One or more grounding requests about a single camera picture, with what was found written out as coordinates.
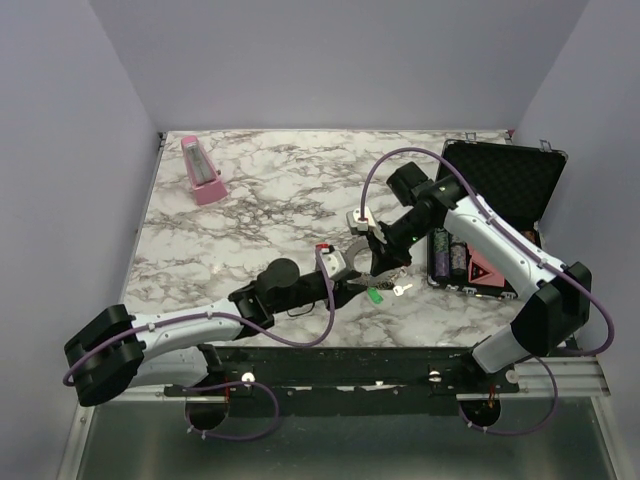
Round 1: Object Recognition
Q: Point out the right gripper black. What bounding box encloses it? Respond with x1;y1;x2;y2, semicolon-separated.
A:
365;210;436;276

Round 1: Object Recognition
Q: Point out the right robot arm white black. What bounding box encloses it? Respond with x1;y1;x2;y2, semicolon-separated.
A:
354;162;592;392

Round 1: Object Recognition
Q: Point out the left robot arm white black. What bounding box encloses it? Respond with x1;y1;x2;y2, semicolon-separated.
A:
63;253;367;407

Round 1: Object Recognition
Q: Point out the metal disc with key rings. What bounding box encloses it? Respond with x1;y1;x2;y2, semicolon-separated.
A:
345;238;407;290

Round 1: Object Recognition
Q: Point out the green key tag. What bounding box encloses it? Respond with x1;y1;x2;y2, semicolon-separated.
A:
367;287;384;305

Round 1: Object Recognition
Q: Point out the purple poker chip stack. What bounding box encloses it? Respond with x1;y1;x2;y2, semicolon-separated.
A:
433;229;450;280

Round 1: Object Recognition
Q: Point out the grey poker chip stack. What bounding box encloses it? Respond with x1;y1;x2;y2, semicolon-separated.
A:
450;235;468;280

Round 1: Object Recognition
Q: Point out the pink warning card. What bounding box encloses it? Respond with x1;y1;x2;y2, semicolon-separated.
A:
467;250;505;288

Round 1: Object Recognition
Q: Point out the orange poker chip stack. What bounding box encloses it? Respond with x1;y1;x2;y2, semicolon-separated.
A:
521;230;536;243

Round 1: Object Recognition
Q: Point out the black foam-lined case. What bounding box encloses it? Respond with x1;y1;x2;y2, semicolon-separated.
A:
427;140;568;299

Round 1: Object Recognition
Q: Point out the pink metronome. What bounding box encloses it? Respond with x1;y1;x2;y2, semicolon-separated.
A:
181;135;228;206

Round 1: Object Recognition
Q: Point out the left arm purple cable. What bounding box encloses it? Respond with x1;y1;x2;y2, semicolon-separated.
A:
62;247;337;441

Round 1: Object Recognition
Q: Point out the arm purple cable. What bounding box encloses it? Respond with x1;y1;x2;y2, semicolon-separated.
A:
62;247;337;441
358;148;616;437

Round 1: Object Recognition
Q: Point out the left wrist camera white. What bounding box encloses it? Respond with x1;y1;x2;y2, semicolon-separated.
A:
320;246;350;282

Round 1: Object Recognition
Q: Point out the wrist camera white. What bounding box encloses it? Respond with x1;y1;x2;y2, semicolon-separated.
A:
346;206;377;236
320;246;350;282

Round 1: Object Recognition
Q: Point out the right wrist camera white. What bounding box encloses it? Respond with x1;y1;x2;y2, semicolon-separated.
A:
346;206;377;236

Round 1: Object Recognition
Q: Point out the black mounting base plate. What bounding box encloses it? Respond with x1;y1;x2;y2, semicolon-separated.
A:
102;344;521;419

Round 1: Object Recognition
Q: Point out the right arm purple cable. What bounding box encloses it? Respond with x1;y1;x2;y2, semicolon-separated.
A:
358;148;616;437

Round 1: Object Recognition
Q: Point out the aluminium rail frame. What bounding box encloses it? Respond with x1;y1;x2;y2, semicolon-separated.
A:
59;346;621;479

